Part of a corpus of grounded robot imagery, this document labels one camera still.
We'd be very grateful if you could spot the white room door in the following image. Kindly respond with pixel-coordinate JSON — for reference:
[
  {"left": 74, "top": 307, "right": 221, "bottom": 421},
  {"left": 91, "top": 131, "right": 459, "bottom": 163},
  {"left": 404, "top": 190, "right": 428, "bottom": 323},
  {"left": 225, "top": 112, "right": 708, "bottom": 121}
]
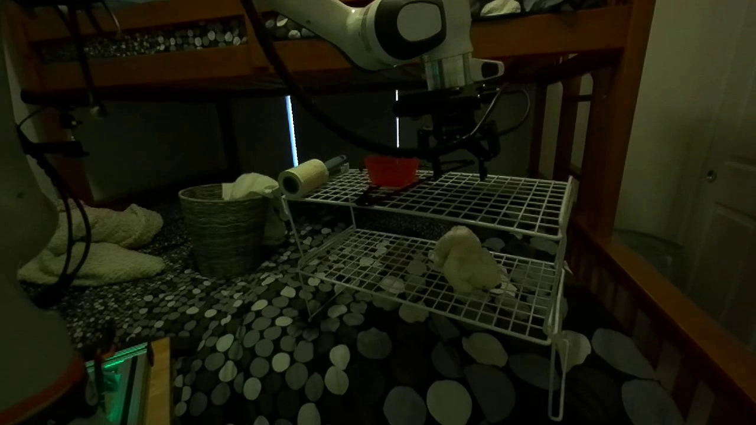
[{"left": 680, "top": 0, "right": 756, "bottom": 351}]

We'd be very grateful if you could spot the white plush toy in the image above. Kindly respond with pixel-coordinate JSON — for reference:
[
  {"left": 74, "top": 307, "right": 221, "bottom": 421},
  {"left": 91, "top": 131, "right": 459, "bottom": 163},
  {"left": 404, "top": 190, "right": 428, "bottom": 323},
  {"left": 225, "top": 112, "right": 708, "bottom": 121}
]
[{"left": 428, "top": 224, "right": 520, "bottom": 299}]

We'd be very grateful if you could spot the black hanging base cable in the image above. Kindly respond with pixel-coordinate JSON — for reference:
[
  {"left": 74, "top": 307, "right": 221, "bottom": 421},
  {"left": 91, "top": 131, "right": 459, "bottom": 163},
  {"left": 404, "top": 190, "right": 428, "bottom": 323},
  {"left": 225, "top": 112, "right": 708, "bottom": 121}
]
[{"left": 14, "top": 0, "right": 101, "bottom": 309}]

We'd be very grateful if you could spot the grey woven basket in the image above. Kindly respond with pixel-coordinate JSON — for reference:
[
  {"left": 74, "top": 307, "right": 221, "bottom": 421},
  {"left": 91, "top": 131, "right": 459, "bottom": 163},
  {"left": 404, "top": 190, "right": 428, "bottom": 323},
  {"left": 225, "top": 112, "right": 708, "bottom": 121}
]
[{"left": 177, "top": 183, "right": 270, "bottom": 282}]

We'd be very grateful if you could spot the black pebble-print bedspread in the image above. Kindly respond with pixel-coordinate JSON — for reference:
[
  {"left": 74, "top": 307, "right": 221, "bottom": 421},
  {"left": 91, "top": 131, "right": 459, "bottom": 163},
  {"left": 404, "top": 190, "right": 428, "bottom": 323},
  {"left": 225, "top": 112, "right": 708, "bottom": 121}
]
[{"left": 31, "top": 191, "right": 710, "bottom": 425}]

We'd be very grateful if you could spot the pebble-print bunk mattress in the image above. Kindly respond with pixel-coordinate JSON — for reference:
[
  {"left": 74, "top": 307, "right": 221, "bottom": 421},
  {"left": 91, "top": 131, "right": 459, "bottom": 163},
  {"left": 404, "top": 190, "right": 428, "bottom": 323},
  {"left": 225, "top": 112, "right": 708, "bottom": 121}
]
[{"left": 38, "top": 0, "right": 632, "bottom": 65}]

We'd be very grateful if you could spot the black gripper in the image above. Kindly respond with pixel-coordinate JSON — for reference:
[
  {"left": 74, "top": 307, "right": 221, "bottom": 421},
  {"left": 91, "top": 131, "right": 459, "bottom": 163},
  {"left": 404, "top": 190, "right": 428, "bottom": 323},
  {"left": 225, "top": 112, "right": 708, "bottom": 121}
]
[{"left": 401, "top": 82, "right": 502, "bottom": 184}]

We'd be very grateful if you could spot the white wire two-tier rack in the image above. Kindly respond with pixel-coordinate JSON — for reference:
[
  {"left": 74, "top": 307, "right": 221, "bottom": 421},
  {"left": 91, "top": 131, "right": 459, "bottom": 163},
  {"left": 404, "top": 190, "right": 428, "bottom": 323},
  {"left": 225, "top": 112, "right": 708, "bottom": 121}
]
[{"left": 278, "top": 165, "right": 578, "bottom": 425}]

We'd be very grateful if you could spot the white cloth in basket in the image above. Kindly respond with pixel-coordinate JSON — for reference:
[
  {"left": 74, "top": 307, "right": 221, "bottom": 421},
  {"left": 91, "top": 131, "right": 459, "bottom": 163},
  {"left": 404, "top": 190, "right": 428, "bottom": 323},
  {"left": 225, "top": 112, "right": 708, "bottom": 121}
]
[{"left": 219, "top": 171, "right": 290, "bottom": 249}]

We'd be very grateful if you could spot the dark window blind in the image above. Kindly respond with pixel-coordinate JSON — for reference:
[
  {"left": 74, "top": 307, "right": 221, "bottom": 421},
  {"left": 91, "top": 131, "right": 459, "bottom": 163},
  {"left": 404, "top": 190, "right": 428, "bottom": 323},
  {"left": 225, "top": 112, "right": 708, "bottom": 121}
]
[{"left": 78, "top": 89, "right": 553, "bottom": 204}]

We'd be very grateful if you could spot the wooden bunk bed frame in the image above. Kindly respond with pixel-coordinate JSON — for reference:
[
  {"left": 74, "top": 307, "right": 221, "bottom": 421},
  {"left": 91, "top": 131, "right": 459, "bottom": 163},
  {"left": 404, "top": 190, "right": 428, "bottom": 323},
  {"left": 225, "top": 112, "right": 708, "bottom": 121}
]
[{"left": 14, "top": 0, "right": 756, "bottom": 425}]

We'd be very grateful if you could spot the green translucent box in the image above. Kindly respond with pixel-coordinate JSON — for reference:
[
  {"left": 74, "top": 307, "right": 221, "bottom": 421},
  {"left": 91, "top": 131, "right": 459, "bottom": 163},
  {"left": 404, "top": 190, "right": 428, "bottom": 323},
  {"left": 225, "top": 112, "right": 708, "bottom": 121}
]
[{"left": 79, "top": 341, "right": 153, "bottom": 425}]

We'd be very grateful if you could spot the white crumpled towel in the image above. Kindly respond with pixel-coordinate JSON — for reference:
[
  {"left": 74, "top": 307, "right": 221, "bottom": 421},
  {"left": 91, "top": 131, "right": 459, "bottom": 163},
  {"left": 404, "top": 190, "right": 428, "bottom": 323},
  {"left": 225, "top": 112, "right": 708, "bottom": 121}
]
[{"left": 14, "top": 201, "right": 168, "bottom": 288}]

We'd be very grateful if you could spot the red bowl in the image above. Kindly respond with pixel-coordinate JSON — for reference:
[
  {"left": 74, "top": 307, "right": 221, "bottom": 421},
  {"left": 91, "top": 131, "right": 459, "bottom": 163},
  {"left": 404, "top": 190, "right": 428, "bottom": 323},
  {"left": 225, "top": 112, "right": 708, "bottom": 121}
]
[{"left": 362, "top": 154, "right": 423, "bottom": 193}]

